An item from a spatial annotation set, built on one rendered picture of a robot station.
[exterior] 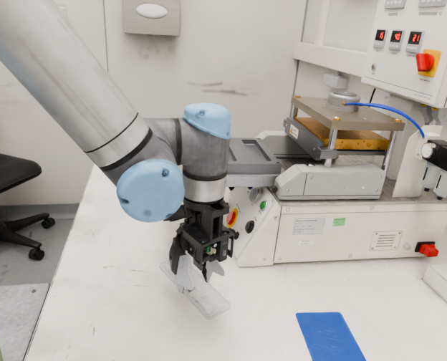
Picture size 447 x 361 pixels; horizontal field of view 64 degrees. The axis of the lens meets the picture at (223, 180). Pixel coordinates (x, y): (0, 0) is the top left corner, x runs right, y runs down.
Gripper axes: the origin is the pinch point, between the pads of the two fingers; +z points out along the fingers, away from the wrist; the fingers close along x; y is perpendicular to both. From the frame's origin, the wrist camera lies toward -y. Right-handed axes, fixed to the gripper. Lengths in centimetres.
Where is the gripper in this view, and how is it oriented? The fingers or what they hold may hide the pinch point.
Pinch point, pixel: (192, 280)
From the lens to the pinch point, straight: 74.0
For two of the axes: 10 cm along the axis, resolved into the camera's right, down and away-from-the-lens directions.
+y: 6.2, 3.6, -7.0
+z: -0.7, 9.1, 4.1
